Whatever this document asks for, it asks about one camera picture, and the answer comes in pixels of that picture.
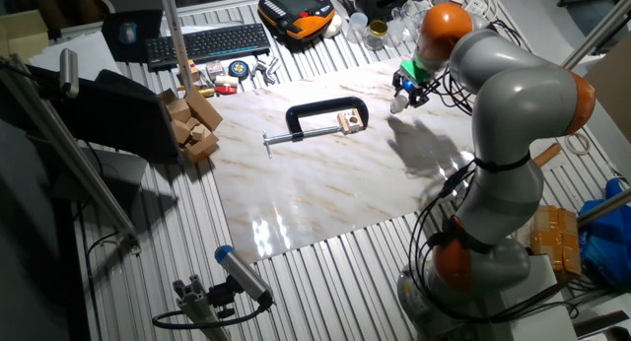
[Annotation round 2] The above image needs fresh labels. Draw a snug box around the grey computer mouse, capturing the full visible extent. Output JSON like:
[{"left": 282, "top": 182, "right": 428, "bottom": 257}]
[{"left": 117, "top": 21, "right": 138, "bottom": 46}]

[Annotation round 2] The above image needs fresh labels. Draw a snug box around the silver metal pipe fitting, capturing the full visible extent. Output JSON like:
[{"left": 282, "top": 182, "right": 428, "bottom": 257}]
[{"left": 249, "top": 56, "right": 282, "bottom": 86}]

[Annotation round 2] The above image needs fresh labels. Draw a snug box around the beige cardboard box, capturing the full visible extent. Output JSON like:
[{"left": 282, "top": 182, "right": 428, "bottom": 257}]
[{"left": 0, "top": 9, "right": 50, "bottom": 61}]

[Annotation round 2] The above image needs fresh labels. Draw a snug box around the short aluminium profile stub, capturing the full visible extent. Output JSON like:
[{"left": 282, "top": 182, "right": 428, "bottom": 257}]
[{"left": 172, "top": 274, "right": 231, "bottom": 341}]

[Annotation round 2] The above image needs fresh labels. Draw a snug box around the white pedestal box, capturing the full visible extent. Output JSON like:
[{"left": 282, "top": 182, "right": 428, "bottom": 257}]
[{"left": 475, "top": 254, "right": 578, "bottom": 341}]

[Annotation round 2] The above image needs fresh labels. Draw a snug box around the blue plastic bag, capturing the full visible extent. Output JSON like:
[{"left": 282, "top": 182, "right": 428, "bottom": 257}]
[{"left": 579, "top": 176, "right": 631, "bottom": 288}]

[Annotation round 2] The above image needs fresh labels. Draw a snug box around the white red valve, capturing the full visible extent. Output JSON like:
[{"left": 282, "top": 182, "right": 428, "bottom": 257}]
[{"left": 214, "top": 73, "right": 240, "bottom": 96}]

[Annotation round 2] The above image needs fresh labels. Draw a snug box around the clear plastic bottle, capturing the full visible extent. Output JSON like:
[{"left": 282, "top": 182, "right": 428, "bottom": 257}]
[{"left": 386, "top": 5, "right": 420, "bottom": 49}]

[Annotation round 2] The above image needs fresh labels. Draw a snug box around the black orange teach pendant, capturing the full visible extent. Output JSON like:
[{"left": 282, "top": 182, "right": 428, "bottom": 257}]
[{"left": 256, "top": 0, "right": 337, "bottom": 41}]

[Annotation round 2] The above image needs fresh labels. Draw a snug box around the marble pattern sheet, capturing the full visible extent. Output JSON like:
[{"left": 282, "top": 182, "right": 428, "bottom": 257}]
[{"left": 205, "top": 57, "right": 568, "bottom": 264}]

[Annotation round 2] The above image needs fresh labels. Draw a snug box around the black camera cable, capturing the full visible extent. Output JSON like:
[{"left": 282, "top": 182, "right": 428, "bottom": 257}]
[{"left": 151, "top": 301, "right": 272, "bottom": 331}]

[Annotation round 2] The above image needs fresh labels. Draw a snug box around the brown taped parcel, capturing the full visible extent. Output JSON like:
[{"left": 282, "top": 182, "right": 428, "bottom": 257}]
[{"left": 529, "top": 203, "right": 583, "bottom": 281}]

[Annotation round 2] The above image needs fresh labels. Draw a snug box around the brown cardboard sheet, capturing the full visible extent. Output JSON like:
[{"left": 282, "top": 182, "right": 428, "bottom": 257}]
[{"left": 582, "top": 34, "right": 631, "bottom": 145}]

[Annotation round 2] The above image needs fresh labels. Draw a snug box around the wooden handle hammer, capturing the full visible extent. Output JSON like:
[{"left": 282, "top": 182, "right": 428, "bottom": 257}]
[{"left": 534, "top": 142, "right": 563, "bottom": 169}]

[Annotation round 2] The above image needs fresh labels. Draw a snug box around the glass jar gold lid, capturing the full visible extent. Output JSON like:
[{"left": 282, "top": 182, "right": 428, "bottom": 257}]
[{"left": 365, "top": 19, "right": 389, "bottom": 51}]

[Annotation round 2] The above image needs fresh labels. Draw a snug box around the black metal C-clamp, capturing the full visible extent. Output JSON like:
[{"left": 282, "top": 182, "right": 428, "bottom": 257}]
[{"left": 262, "top": 95, "right": 370, "bottom": 158}]

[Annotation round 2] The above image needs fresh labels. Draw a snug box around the black laptop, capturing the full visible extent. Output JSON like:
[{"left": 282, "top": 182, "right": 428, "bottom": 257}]
[{"left": 29, "top": 67, "right": 181, "bottom": 165}]

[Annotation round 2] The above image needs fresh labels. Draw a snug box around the small white red box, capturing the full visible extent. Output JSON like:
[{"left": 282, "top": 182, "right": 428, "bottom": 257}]
[{"left": 205, "top": 59, "right": 226, "bottom": 81}]

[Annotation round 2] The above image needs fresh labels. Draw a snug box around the silver depth camera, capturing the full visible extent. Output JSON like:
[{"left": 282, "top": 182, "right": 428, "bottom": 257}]
[{"left": 58, "top": 48, "right": 80, "bottom": 100}]

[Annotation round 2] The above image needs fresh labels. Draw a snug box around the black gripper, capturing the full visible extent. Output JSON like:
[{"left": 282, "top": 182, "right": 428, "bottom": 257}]
[{"left": 391, "top": 70, "right": 431, "bottom": 110}]

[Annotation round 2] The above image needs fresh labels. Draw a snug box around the silver blue-tipped camera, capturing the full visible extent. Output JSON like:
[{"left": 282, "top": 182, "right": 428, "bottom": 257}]
[{"left": 214, "top": 244, "right": 275, "bottom": 307}]

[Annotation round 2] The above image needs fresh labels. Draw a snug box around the white power strip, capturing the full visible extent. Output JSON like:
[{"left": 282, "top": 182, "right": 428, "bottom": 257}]
[{"left": 462, "top": 0, "right": 488, "bottom": 18}]

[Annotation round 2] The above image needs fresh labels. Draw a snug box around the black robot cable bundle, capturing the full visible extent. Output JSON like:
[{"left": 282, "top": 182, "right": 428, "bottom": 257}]
[{"left": 407, "top": 161, "right": 581, "bottom": 327}]

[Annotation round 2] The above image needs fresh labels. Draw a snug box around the green gripper mount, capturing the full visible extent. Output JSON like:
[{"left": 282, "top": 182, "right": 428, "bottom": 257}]
[{"left": 398, "top": 56, "right": 431, "bottom": 85}]

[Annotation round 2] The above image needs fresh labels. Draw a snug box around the black mouse pad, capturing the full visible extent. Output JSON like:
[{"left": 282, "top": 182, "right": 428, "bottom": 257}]
[{"left": 102, "top": 9, "right": 164, "bottom": 64}]

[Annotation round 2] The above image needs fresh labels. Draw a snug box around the beige rubber ring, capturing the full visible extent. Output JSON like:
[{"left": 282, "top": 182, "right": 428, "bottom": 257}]
[{"left": 565, "top": 132, "right": 592, "bottom": 157}]

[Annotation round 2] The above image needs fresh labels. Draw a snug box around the cardboard box of wooden blocks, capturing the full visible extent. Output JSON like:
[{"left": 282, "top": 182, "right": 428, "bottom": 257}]
[{"left": 156, "top": 87, "right": 224, "bottom": 165}]

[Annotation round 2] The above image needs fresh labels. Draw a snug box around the white paper sheet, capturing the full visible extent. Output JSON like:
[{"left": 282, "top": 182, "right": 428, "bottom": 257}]
[{"left": 28, "top": 30, "right": 122, "bottom": 81}]

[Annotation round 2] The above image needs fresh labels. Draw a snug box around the aluminium profile bar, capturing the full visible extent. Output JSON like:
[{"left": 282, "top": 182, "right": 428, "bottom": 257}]
[
  {"left": 561, "top": 0, "right": 631, "bottom": 71},
  {"left": 0, "top": 54, "right": 142, "bottom": 256},
  {"left": 576, "top": 187, "right": 631, "bottom": 229}
]

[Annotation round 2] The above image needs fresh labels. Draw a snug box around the white egg-shaped object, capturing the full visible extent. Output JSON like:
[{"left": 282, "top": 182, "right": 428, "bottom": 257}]
[{"left": 322, "top": 14, "right": 344, "bottom": 39}]

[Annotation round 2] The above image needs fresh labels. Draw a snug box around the black keyboard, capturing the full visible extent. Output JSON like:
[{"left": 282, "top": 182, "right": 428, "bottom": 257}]
[{"left": 144, "top": 23, "right": 272, "bottom": 72}]

